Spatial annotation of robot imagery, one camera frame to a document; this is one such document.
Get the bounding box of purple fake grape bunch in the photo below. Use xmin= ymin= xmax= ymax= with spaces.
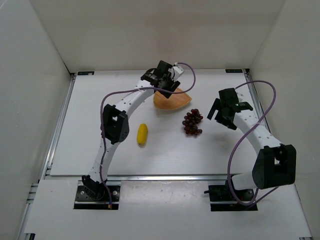
xmin=182 ymin=108 xmax=204 ymax=136

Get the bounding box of yellow fake mango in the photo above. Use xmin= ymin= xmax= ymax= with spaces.
xmin=136 ymin=123 xmax=148 ymax=145

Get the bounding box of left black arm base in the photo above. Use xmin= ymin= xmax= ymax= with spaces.
xmin=73 ymin=175 xmax=121 ymax=210

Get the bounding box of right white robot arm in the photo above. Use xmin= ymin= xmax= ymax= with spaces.
xmin=207 ymin=88 xmax=297 ymax=191

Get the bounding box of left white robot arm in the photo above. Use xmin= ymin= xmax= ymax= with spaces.
xmin=81 ymin=60 xmax=184 ymax=202

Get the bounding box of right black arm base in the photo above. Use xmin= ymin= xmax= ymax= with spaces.
xmin=203 ymin=184 xmax=258 ymax=212

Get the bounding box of woven wicker fruit bowl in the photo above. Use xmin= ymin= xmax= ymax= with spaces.
xmin=153 ymin=88 xmax=192 ymax=111

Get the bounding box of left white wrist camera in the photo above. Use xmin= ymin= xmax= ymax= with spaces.
xmin=172 ymin=64 xmax=184 ymax=80

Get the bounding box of right aluminium frame rail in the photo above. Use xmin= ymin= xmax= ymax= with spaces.
xmin=244 ymin=68 xmax=313 ymax=238

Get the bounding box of aluminium frame rail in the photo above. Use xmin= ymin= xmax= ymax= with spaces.
xmin=49 ymin=174 xmax=283 ymax=182
xmin=244 ymin=68 xmax=313 ymax=238
xmin=16 ymin=73 xmax=77 ymax=240

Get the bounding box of right black corner bracket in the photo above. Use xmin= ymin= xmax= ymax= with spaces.
xmin=225 ymin=69 xmax=243 ymax=74

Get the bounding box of black corner bracket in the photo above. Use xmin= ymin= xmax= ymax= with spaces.
xmin=225 ymin=69 xmax=243 ymax=74
xmin=77 ymin=71 xmax=95 ymax=76

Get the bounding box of left black corner bracket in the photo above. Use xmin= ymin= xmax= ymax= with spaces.
xmin=77 ymin=71 xmax=95 ymax=76

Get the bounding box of front aluminium frame rail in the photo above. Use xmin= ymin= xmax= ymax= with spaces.
xmin=49 ymin=174 xmax=283 ymax=182

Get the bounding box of left aluminium frame rail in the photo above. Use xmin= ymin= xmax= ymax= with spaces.
xmin=16 ymin=73 xmax=77 ymax=240

